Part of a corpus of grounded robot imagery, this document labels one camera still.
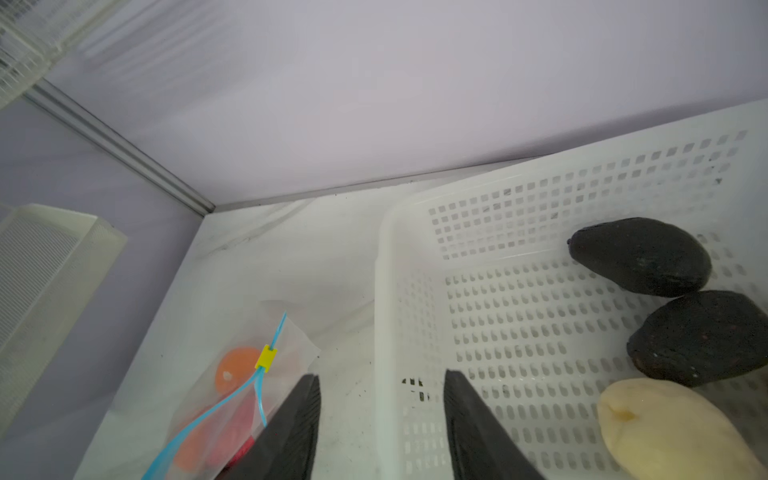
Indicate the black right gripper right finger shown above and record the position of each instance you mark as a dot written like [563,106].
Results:
[478,444]

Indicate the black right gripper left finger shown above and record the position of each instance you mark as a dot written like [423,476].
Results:
[286,448]

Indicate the clear zip bag blue zipper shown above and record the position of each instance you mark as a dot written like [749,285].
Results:
[286,355]

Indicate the orange toy fruit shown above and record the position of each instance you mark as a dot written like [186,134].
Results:
[235,367]
[193,450]

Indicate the cream toy potato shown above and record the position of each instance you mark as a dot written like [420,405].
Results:
[657,429]

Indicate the pink toy fruit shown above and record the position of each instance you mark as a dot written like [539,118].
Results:
[235,439]

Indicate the white plastic perforated basket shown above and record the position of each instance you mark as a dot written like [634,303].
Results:
[475,276]

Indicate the black toy avocado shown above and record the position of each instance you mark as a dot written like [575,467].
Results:
[701,338]

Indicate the black toy fruit rear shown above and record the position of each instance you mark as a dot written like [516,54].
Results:
[643,256]

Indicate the white mesh two-tier shelf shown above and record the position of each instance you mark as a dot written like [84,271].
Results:
[52,262]

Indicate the aluminium frame post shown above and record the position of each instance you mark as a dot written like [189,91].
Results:
[68,112]

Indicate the white wire wall basket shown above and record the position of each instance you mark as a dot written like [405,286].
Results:
[37,34]

